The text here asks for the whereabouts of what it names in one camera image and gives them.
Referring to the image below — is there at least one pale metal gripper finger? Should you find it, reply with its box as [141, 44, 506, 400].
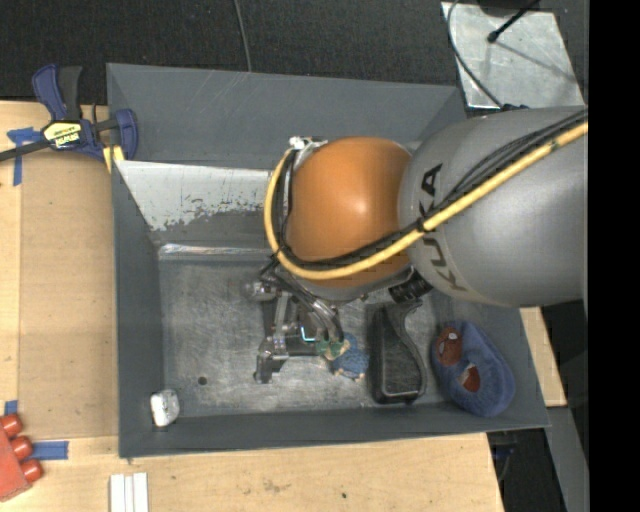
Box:
[253, 351, 291, 386]
[257, 335, 290, 357]

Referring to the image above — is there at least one small blue toy animal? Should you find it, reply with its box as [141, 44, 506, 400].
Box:
[327, 332, 372, 382]

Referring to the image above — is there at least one grey metal bin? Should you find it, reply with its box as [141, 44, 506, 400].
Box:
[105, 62, 552, 459]

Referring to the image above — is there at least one small white lump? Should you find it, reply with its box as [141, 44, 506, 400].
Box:
[149, 389, 182, 428]

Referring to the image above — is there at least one blue slipper with red faces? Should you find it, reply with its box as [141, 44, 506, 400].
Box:
[430, 319, 517, 419]

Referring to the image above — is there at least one black brush with grey handle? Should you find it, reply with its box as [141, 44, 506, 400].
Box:
[366, 302, 430, 406]

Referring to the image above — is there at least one black cylinder on white bracket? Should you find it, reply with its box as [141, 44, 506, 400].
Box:
[387, 277, 435, 307]

